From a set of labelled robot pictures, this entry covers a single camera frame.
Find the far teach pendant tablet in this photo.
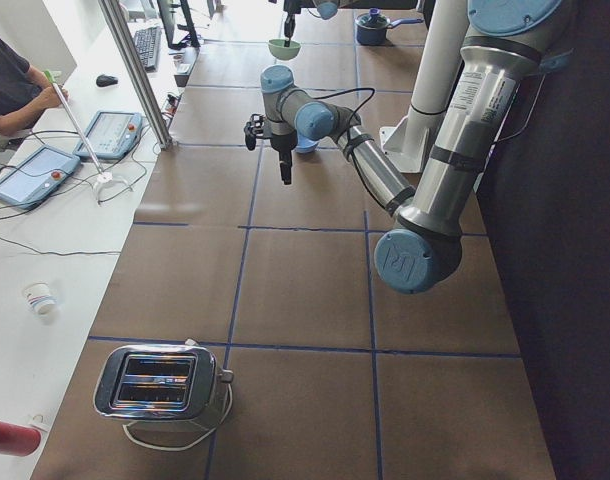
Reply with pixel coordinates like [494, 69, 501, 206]
[85, 111, 143, 162]

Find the white paper cup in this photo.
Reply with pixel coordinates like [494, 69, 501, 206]
[22, 282, 56, 315]

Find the cream white appliance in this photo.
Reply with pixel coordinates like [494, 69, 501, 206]
[94, 344, 234, 433]

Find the teach pendant tablet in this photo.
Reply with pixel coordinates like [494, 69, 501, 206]
[0, 145, 81, 210]
[85, 111, 143, 162]

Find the red cylinder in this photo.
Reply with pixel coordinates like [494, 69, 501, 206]
[0, 421, 41, 457]

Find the white toaster cord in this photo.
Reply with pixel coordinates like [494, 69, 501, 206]
[121, 384, 234, 452]

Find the silver rod on stand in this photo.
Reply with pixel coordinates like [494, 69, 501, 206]
[51, 81, 133, 204]

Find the blue bowl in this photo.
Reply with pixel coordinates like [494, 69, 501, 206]
[294, 137, 319, 154]

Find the near teach pendant tablet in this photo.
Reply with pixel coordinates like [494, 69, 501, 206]
[0, 145, 81, 210]

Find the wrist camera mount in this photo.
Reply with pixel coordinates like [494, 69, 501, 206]
[243, 114, 272, 151]

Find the blue saucepan with glass lid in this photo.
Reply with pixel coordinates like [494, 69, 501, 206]
[355, 8, 424, 46]

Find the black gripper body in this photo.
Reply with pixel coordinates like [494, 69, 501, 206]
[270, 133, 296, 175]
[283, 0, 300, 23]

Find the person in dark shirt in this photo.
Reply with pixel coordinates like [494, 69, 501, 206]
[0, 38, 62, 137]

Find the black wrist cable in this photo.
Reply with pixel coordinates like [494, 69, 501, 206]
[309, 87, 377, 151]

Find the green bowl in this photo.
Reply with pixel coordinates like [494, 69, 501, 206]
[267, 38, 301, 61]

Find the aluminium frame post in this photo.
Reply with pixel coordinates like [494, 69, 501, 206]
[98, 0, 173, 151]

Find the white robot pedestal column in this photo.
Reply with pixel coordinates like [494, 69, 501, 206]
[379, 0, 469, 173]

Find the black computer mouse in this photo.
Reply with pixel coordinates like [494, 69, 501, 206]
[95, 74, 118, 88]

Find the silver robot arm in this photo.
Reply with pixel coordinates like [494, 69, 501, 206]
[283, 0, 353, 47]
[244, 1, 577, 293]

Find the black keyboard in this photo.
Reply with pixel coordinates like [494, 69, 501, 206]
[133, 26, 161, 71]

